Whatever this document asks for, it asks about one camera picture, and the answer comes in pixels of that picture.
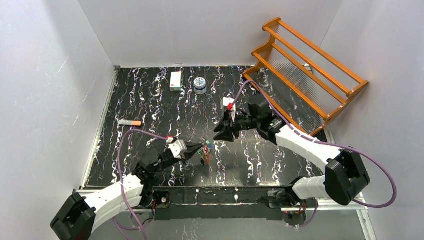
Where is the orange wooden shoe rack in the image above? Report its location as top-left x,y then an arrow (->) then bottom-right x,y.
243,17 -> 369,135

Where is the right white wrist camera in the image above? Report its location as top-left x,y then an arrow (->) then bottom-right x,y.
220,97 -> 237,122

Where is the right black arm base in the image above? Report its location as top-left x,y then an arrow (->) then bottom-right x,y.
256,189 -> 308,227

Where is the white small box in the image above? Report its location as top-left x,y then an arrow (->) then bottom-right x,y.
169,71 -> 182,92

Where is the metal keyring with red handle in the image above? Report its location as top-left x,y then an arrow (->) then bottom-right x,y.
198,140 -> 212,166

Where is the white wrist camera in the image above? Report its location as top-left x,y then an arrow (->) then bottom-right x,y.
168,139 -> 188,159
220,97 -> 237,122

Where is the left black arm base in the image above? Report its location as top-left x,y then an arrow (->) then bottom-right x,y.
128,190 -> 171,210

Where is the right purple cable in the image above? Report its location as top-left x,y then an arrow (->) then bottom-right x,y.
226,79 -> 398,229

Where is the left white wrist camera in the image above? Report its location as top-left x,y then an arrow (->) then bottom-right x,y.
168,139 -> 188,159

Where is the aluminium rail frame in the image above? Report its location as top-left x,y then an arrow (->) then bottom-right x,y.
75,186 -> 376,240

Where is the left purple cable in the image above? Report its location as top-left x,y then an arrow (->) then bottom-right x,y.
112,128 -> 175,240

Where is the purple cable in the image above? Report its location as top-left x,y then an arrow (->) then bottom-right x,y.
112,128 -> 175,240
226,79 -> 398,229

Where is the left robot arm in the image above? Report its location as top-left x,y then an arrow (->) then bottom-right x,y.
50,140 -> 204,240

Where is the white orange marker tube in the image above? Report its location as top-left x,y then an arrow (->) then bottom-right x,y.
118,119 -> 142,127

